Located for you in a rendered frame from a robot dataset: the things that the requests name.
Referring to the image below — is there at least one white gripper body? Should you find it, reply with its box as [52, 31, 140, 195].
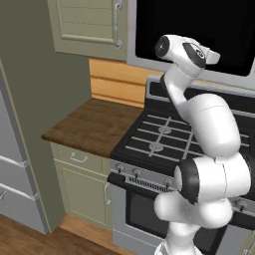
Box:
[205, 49, 221, 67]

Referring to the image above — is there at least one black and grey microwave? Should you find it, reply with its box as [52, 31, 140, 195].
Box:
[127, 0, 255, 92]

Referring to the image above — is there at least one steel oven door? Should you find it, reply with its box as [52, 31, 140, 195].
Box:
[110, 182, 255, 255]

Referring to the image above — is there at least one olive base cupboard door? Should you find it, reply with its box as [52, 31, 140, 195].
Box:
[54, 158, 113, 231]

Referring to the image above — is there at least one black and steel stove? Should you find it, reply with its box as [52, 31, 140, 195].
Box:
[107, 74, 255, 255]

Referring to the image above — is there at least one olive drawer front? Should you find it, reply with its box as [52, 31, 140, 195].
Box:
[57, 143, 104, 174]

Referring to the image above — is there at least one olive tall cabinet panel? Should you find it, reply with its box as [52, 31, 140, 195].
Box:
[0, 0, 93, 234]

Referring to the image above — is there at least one grey fridge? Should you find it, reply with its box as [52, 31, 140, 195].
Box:
[0, 59, 51, 235]

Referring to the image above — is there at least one silver wall cupboard handle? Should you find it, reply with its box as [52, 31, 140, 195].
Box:
[112, 0, 124, 50]

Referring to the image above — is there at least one olive wall cupboard door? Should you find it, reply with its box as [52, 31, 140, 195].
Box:
[47, 0, 129, 62]

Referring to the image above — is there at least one silver drawer handle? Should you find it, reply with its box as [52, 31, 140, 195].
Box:
[69, 152, 90, 164]

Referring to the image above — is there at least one silver base cupboard handle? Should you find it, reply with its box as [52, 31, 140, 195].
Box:
[103, 182, 112, 207]

